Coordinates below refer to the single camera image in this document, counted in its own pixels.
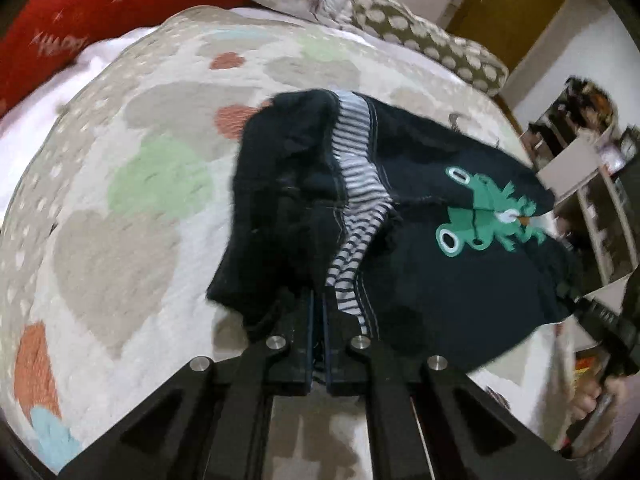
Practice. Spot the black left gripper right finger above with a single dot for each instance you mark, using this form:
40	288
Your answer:
426	419

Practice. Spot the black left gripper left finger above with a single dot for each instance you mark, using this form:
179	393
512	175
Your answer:
210	420

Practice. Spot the red bolster pillow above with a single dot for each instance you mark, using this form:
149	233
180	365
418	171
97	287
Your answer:
48	34

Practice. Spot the wooden door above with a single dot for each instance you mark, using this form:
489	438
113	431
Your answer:
507	28

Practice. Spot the white shelf unit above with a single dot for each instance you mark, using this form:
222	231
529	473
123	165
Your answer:
578	150

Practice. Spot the olive cloud pattern bolster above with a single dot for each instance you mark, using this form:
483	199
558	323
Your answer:
392	22

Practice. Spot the black pants with frog print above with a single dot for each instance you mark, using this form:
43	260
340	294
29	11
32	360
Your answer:
422	234

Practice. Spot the person's right hand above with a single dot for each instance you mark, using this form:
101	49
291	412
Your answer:
585	401

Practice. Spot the heart pattern quilted bedspread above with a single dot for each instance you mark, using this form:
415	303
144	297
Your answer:
120	221

